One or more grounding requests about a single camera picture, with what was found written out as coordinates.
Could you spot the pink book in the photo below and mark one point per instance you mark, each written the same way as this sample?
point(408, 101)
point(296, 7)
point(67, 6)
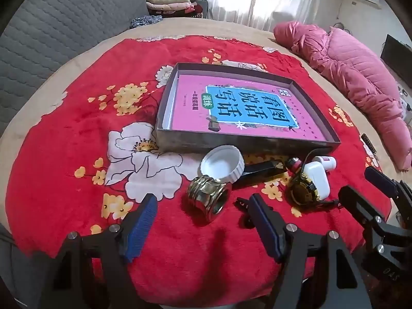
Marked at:
point(193, 103)

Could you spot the red lighter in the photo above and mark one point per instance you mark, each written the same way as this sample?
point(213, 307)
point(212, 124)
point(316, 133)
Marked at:
point(293, 164)

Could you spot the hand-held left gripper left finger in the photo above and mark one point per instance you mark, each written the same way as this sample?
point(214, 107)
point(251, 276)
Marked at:
point(143, 228)

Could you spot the black faceted box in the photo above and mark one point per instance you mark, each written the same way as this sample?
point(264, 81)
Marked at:
point(257, 172)

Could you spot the grey cardboard tray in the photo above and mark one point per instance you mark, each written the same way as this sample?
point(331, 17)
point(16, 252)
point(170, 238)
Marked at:
point(193, 144)

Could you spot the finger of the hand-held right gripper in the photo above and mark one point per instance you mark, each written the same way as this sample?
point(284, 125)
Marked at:
point(381, 178)
point(357, 204)

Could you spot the dark red folded clothes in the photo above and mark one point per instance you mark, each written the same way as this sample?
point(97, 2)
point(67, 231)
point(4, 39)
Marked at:
point(198, 11)

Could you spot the blue patterned cloth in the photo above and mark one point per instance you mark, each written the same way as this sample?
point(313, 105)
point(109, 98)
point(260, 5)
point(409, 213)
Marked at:
point(144, 21)

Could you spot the white earbud case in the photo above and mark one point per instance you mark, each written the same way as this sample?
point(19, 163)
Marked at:
point(317, 177)

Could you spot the white ribbed jar lid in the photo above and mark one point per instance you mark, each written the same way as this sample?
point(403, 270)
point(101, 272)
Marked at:
point(222, 164)

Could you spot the white pill bottle red label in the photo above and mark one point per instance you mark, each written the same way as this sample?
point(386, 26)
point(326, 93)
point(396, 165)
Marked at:
point(326, 162)

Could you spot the grey quilted headboard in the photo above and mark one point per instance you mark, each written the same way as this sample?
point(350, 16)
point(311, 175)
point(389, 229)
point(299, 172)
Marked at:
point(48, 38)

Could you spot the beige bedspread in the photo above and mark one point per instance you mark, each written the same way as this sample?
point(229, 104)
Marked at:
point(225, 27)

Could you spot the brass threaded fitting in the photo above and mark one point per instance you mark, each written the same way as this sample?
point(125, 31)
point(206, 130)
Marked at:
point(206, 196)

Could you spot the pink quilt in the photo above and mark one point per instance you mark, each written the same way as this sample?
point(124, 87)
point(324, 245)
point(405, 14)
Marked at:
point(354, 70)

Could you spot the red floral blanket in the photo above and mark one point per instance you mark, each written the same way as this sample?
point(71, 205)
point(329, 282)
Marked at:
point(96, 70)

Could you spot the black television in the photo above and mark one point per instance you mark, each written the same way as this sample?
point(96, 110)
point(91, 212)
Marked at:
point(397, 56)

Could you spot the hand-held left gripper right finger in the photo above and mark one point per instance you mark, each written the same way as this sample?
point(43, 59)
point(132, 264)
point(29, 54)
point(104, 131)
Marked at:
point(265, 228)

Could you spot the pink folded garment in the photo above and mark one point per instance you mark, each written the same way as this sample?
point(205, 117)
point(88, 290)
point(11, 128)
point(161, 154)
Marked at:
point(167, 6)

